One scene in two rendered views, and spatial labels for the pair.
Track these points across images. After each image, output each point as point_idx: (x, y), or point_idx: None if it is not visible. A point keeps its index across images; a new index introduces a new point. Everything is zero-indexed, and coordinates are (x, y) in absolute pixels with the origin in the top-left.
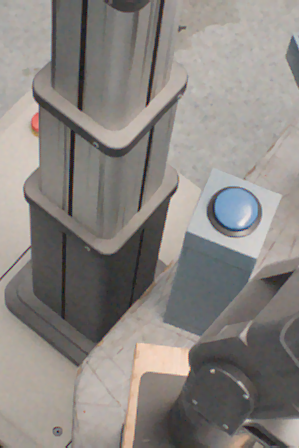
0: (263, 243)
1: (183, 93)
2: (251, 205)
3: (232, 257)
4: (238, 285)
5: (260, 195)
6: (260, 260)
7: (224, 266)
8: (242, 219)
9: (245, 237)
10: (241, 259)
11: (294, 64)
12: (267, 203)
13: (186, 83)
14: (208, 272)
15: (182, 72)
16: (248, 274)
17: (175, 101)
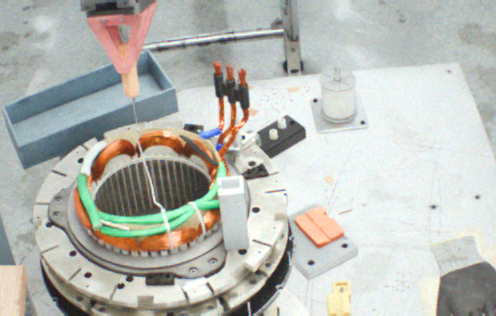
0: (43, 282)
1: None
2: None
3: None
4: None
5: None
6: (41, 292)
7: None
8: None
9: None
10: None
11: (7, 126)
12: None
13: None
14: None
15: None
16: None
17: None
